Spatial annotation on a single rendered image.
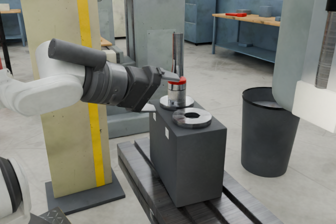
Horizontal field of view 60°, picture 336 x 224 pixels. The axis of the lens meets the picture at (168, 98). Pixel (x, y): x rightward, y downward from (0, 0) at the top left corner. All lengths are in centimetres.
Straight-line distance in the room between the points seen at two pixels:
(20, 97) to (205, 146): 38
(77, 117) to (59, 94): 153
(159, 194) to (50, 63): 41
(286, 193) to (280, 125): 51
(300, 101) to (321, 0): 8
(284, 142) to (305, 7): 214
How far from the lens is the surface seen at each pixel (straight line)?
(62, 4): 187
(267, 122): 229
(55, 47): 51
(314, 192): 254
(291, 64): 31
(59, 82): 51
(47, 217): 163
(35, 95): 52
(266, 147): 240
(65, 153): 215
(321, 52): 24
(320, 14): 25
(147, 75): 63
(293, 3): 31
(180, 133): 62
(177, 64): 71
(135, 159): 88
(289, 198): 241
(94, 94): 56
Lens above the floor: 144
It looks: 21 degrees down
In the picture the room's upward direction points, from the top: straight up
